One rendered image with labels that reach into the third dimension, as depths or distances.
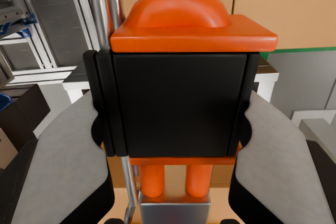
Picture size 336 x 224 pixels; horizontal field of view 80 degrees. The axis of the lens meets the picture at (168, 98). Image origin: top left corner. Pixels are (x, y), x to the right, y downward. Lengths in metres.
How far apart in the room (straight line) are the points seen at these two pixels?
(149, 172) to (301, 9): 0.68
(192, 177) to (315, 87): 1.54
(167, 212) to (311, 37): 0.71
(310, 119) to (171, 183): 1.65
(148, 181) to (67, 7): 0.98
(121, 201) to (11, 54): 1.02
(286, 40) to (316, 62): 0.83
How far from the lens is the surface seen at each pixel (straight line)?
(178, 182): 0.20
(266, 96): 0.78
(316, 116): 1.83
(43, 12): 1.15
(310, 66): 1.58
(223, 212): 0.52
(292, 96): 1.64
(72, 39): 1.13
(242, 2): 0.68
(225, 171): 0.47
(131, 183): 0.17
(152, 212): 0.20
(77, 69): 0.82
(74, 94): 0.77
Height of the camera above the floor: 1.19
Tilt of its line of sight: 58 degrees down
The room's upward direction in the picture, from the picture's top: 179 degrees counter-clockwise
